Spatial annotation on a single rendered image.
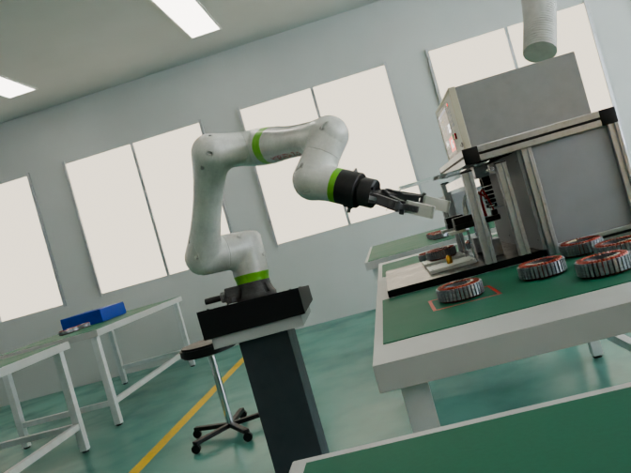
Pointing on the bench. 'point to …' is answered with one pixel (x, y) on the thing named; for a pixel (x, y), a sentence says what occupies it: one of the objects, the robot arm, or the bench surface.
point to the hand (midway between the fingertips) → (437, 208)
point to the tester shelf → (490, 151)
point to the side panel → (580, 186)
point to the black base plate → (397, 283)
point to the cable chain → (488, 189)
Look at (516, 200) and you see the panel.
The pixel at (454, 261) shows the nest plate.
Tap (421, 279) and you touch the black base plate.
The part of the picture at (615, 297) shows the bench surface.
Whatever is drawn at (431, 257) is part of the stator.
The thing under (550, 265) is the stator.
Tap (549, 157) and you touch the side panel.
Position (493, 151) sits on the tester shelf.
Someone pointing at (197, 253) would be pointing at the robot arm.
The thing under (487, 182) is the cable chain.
